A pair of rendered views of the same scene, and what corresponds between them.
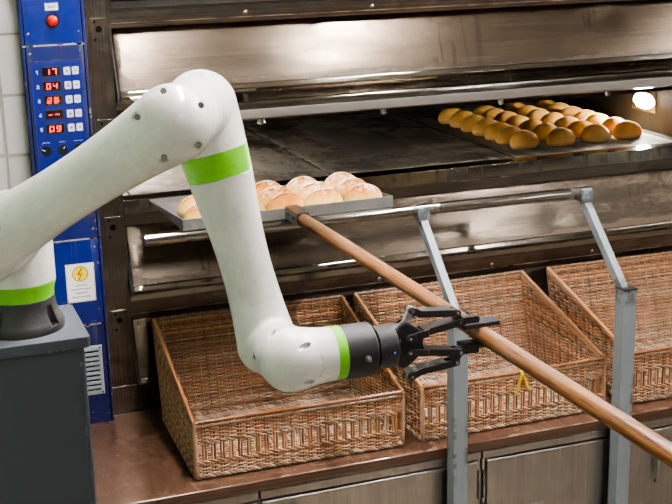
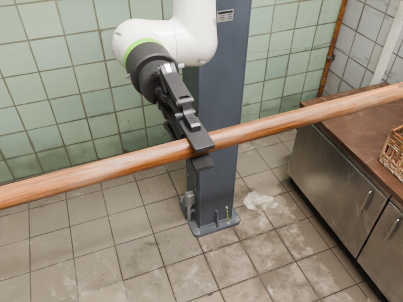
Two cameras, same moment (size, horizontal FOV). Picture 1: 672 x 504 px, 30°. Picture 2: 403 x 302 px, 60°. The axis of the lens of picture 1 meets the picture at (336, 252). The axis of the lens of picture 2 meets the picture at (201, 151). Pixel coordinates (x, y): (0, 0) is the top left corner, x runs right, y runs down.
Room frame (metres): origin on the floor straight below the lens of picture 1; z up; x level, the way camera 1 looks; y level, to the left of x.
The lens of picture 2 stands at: (2.08, -0.64, 1.53)
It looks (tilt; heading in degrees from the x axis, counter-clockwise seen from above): 42 degrees down; 89
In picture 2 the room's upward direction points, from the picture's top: straight up
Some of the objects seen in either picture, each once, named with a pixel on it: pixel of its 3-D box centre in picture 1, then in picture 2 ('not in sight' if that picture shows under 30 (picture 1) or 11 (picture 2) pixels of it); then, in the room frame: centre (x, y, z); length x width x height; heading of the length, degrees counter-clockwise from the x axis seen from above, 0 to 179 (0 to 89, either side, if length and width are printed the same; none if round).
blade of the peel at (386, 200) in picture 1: (268, 198); not in sight; (3.18, 0.17, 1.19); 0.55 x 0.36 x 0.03; 111
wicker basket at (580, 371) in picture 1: (475, 349); not in sight; (3.30, -0.38, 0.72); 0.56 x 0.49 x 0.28; 110
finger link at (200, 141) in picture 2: (478, 322); (196, 134); (2.08, -0.25, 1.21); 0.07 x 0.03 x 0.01; 111
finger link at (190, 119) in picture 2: (464, 314); (189, 114); (2.07, -0.22, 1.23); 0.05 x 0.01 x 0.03; 111
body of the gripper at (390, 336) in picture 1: (396, 344); (164, 90); (2.02, -0.10, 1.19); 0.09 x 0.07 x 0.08; 111
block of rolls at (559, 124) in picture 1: (536, 121); not in sight; (4.16, -0.68, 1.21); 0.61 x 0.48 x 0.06; 20
